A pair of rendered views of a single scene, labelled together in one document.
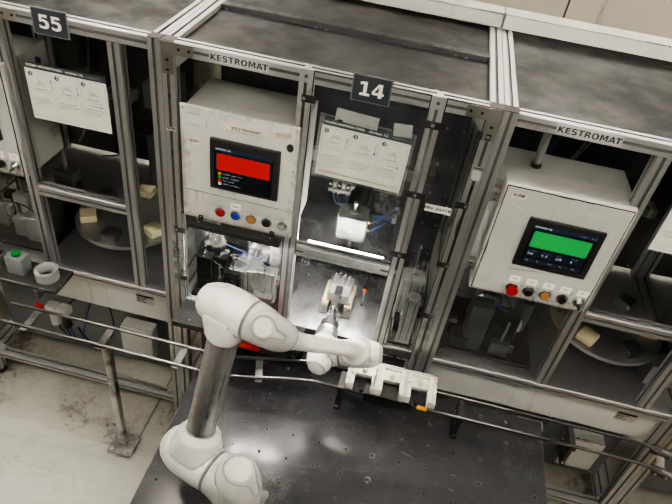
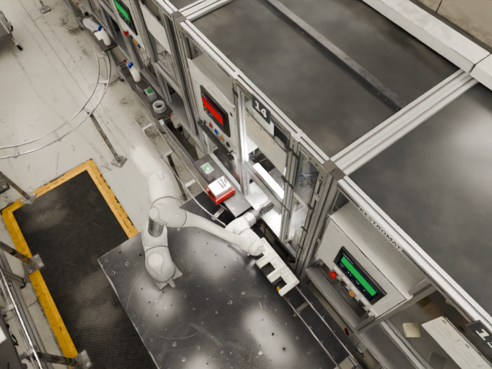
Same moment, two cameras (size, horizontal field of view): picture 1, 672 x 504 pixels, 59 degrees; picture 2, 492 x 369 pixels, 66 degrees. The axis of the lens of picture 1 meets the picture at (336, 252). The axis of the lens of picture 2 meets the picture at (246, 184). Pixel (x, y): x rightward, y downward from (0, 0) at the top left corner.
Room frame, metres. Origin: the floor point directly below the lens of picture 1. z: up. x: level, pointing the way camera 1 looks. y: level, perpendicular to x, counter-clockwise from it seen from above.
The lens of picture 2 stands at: (1.03, -0.77, 3.22)
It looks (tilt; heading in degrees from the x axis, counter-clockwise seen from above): 61 degrees down; 51
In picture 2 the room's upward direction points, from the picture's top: 4 degrees counter-clockwise
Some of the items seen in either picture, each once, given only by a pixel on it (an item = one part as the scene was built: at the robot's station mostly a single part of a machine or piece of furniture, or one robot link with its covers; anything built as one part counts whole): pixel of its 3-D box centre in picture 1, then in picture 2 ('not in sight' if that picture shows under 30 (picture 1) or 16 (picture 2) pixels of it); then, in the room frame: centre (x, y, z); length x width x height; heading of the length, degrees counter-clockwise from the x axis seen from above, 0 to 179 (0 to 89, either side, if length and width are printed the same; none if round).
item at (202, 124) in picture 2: (234, 230); (215, 138); (1.74, 0.39, 1.37); 0.36 x 0.04 x 0.04; 84
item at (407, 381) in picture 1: (390, 386); (271, 266); (1.56, -0.31, 0.84); 0.36 x 0.14 x 0.10; 84
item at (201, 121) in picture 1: (248, 159); (231, 102); (1.88, 0.38, 1.60); 0.42 x 0.29 x 0.46; 84
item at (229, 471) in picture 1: (236, 484); (158, 263); (1.03, 0.20, 0.85); 0.18 x 0.16 x 0.22; 65
